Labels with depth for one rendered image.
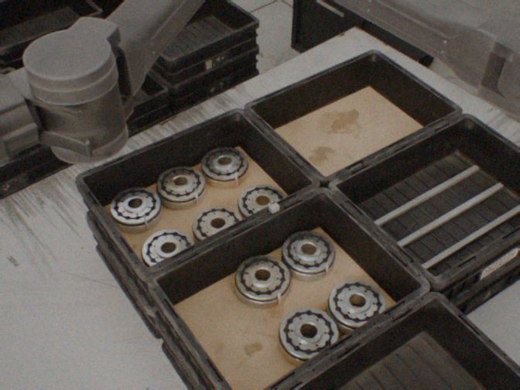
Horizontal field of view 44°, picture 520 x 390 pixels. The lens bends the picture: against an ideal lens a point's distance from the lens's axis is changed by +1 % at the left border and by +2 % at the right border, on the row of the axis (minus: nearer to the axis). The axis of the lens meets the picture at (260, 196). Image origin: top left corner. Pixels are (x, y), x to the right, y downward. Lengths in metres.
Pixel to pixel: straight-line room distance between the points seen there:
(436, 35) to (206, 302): 0.70
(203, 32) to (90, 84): 1.95
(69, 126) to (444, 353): 0.80
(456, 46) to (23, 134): 0.43
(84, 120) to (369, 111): 1.09
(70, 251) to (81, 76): 0.95
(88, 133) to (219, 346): 0.63
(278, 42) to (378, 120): 1.82
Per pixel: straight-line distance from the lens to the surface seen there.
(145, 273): 1.14
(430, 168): 1.50
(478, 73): 0.70
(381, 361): 1.17
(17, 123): 0.62
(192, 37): 2.50
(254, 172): 1.43
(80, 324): 1.39
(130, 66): 0.66
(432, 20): 0.72
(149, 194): 1.37
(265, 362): 1.15
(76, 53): 0.61
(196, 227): 1.29
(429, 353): 1.20
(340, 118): 1.59
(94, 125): 0.62
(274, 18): 3.55
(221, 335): 1.18
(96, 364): 1.33
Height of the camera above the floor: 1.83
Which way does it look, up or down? 47 degrees down
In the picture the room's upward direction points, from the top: 1 degrees clockwise
